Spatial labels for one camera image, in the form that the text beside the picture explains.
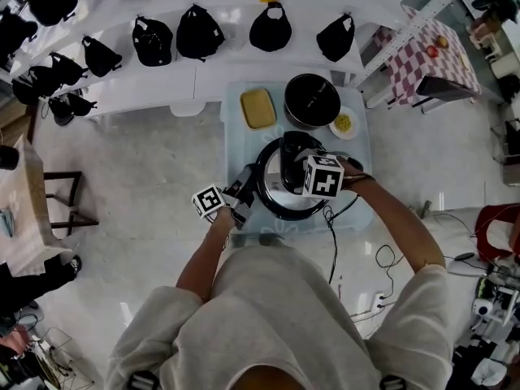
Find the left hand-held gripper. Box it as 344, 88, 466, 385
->
191, 164, 258, 231

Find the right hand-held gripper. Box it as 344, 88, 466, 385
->
294, 147, 366, 200

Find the pressure cooker lid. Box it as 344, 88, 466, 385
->
254, 131, 332, 221

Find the black electric pressure cooker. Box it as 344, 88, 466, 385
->
245, 136, 365, 223

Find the person's left forearm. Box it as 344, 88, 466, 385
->
175, 209, 237, 305

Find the person's right forearm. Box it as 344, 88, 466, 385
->
340, 168, 446, 278

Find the table with light blue cloth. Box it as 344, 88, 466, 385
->
221, 80, 375, 240

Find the white plate with yellow food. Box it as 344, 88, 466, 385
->
327, 106, 362, 141

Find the black inner cooking pot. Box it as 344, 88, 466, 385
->
283, 73, 342, 132

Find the yellow rectangular tray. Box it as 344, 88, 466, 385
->
239, 88, 279, 132

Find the white shelf rack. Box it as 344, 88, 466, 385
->
0, 0, 484, 118

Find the person's beige shirt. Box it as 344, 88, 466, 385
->
106, 244, 454, 390

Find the table with red checked cloth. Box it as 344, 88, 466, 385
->
365, 4, 483, 115

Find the dark wooden chair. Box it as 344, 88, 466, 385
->
43, 171, 101, 229

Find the grey oval device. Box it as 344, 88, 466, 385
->
444, 252, 489, 276

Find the wooden table with checked cloth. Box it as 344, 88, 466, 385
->
0, 136, 76, 276

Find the black cup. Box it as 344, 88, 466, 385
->
0, 144, 21, 171

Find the thin black cable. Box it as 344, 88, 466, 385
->
323, 193, 361, 284

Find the black adapter cable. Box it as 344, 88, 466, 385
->
375, 244, 404, 301

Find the black strap buckle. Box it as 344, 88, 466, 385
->
128, 370, 160, 390
379, 374, 410, 390

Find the white round camera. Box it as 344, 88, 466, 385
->
470, 298, 495, 321

